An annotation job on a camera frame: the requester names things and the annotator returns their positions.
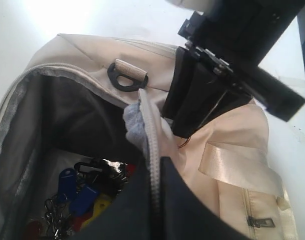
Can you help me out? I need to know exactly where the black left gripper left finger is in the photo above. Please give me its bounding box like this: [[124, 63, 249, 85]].
[[71, 169, 152, 240]]

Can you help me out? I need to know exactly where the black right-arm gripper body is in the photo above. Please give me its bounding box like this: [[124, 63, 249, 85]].
[[178, 0, 305, 122]]

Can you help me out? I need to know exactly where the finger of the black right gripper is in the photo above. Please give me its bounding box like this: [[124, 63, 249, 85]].
[[171, 92, 252, 138], [162, 46, 213, 119]]

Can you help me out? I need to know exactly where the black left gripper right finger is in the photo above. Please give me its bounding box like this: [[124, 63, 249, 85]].
[[161, 157, 233, 240]]

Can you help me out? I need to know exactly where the beige duffel bag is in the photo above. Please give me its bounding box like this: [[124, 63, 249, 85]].
[[0, 34, 298, 240]]

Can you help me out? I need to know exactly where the bunch of coloured key tags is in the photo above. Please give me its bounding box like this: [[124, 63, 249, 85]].
[[21, 158, 136, 240]]

